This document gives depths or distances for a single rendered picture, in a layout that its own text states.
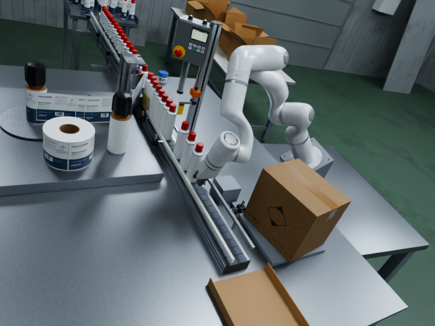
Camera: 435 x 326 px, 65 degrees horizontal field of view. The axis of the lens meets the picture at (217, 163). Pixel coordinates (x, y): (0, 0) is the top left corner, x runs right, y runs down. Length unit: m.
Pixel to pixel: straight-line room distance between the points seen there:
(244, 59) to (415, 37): 7.24
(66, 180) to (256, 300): 0.88
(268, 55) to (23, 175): 1.08
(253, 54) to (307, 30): 5.90
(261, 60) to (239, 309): 0.94
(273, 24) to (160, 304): 6.10
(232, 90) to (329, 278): 0.86
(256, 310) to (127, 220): 0.59
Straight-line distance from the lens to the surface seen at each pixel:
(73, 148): 1.50
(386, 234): 2.00
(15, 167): 1.59
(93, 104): 1.78
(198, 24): 1.72
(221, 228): 1.43
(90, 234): 1.38
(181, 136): 1.65
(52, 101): 1.76
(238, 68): 1.36
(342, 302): 1.51
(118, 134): 1.62
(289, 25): 7.04
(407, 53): 8.41
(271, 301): 1.35
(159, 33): 6.22
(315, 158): 2.04
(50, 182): 1.51
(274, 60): 1.46
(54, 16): 6.02
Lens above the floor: 1.86
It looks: 33 degrees down
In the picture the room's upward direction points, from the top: 18 degrees clockwise
